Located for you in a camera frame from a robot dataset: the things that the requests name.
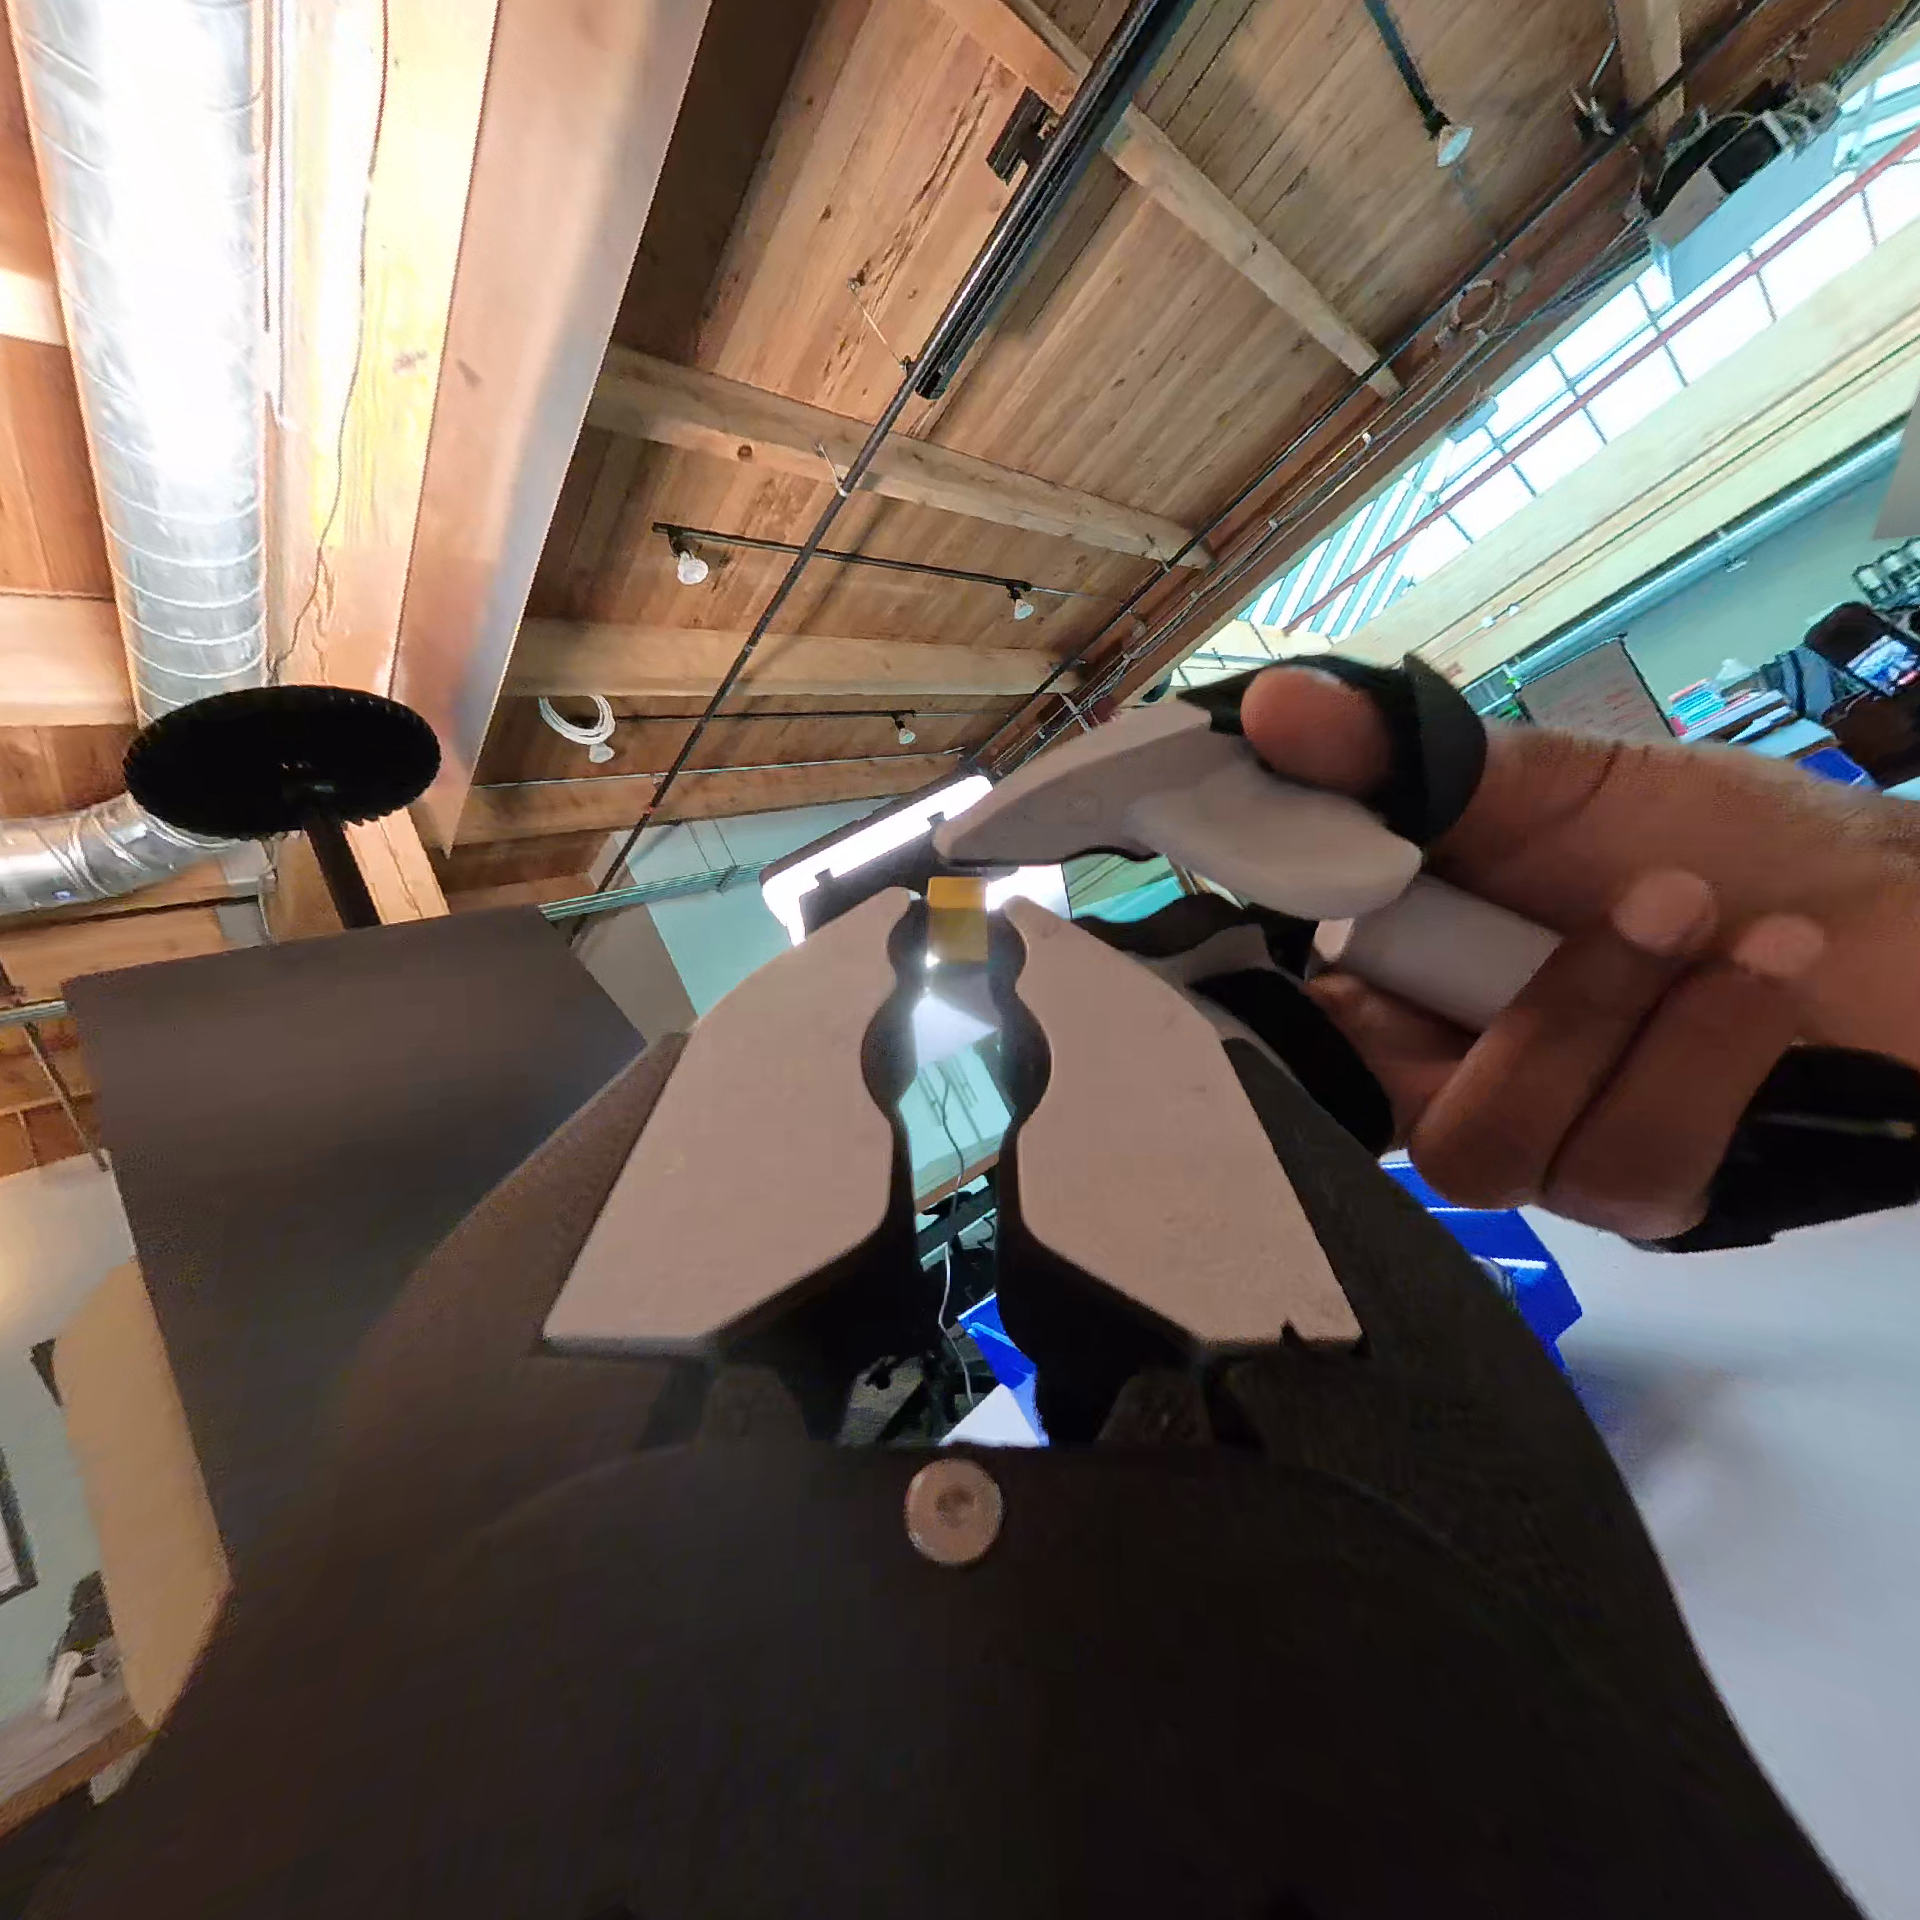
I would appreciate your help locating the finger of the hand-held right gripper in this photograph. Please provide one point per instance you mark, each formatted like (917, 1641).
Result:
(1142, 796)
(1261, 948)

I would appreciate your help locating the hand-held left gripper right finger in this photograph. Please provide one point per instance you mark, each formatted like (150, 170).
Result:
(1184, 1171)

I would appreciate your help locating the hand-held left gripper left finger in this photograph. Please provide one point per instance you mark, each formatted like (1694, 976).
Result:
(720, 1171)

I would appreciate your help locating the yellow block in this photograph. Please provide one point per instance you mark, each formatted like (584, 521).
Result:
(955, 908)

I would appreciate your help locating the person's right hand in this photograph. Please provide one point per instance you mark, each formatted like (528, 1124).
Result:
(1650, 839)

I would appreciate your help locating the blue bin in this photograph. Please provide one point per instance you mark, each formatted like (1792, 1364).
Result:
(1501, 1244)

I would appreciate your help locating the whiteboard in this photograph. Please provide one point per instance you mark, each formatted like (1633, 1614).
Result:
(1590, 691)

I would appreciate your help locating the black board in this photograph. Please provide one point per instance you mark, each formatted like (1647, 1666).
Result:
(299, 1079)

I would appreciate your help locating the track light rail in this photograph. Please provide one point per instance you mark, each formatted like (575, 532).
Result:
(781, 721)
(840, 559)

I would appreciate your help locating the large silver air duct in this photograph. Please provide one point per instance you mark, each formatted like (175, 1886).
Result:
(165, 375)

